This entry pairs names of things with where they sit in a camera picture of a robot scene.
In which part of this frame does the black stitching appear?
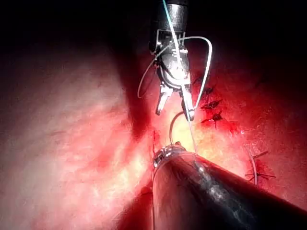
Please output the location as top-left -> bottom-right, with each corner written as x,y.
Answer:
244,150 -> 277,183
193,76 -> 224,129

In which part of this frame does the curved needle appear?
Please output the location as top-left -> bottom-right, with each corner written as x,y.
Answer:
168,111 -> 186,147

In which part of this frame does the blue thread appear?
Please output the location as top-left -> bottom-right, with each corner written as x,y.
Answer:
137,0 -> 213,153

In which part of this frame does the right arm needle driver jaw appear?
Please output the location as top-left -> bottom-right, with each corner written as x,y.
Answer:
179,89 -> 196,122
155,85 -> 173,116

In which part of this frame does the right arm needle driver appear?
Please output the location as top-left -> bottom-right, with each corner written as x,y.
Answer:
148,29 -> 192,93

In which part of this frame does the left arm needle driver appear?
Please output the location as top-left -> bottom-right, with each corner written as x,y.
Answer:
153,144 -> 193,169

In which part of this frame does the tissue pad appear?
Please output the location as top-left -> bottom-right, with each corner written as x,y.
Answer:
0,23 -> 307,230

